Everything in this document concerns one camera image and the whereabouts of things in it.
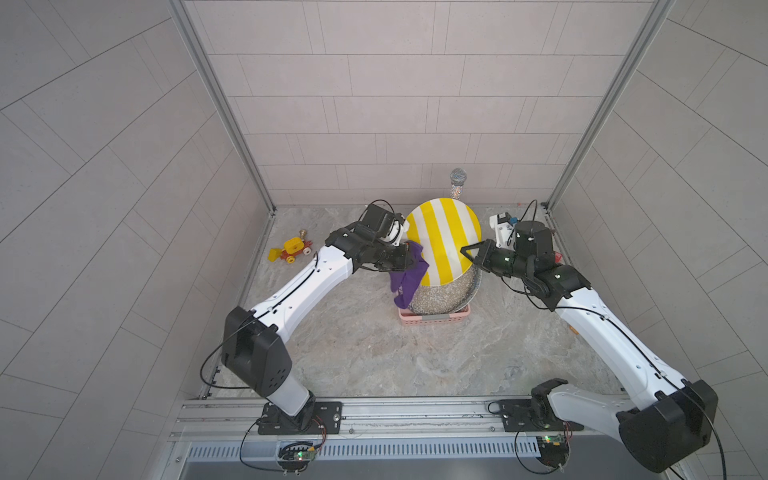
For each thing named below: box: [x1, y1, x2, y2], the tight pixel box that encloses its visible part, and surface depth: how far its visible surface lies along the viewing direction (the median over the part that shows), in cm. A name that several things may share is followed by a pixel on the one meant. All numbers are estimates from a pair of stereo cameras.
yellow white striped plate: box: [406, 198, 483, 287], surface depth 78 cm
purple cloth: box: [389, 240, 429, 309], surface depth 77 cm
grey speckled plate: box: [409, 263, 482, 315], surface depth 87 cm
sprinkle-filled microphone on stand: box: [450, 168, 467, 200], surface depth 88 cm
